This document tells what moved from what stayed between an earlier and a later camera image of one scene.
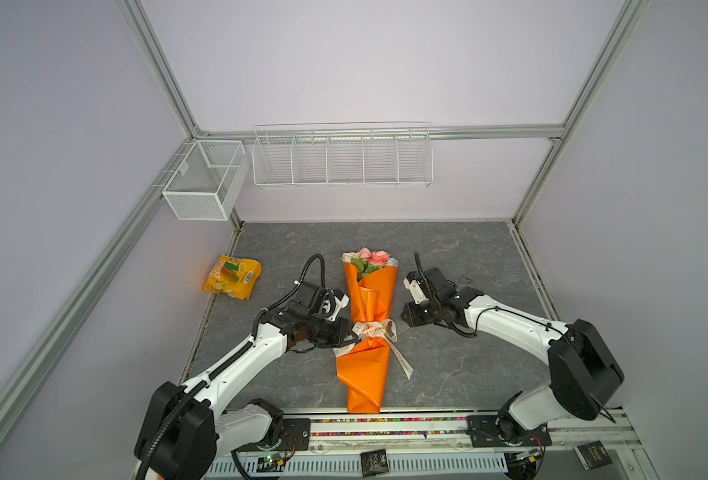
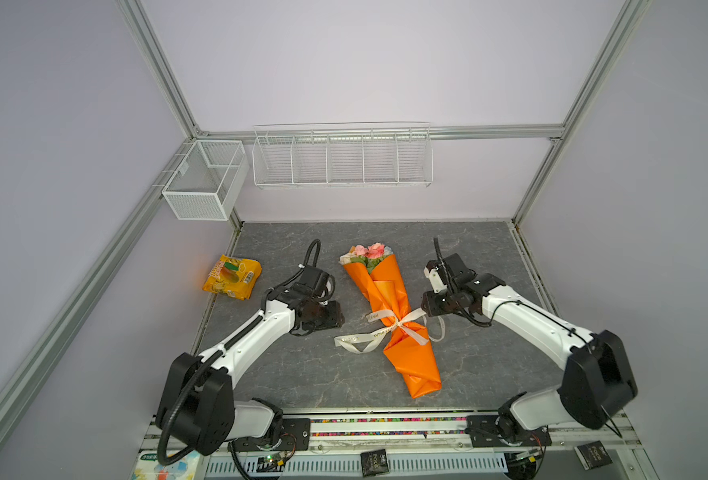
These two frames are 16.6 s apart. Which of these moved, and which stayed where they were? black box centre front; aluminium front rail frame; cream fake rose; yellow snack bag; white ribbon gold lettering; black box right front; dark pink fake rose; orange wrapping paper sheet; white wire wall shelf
Moved: orange wrapping paper sheet; white ribbon gold lettering; dark pink fake rose
Stayed: yellow snack bag; black box centre front; cream fake rose; black box right front; white wire wall shelf; aluminium front rail frame
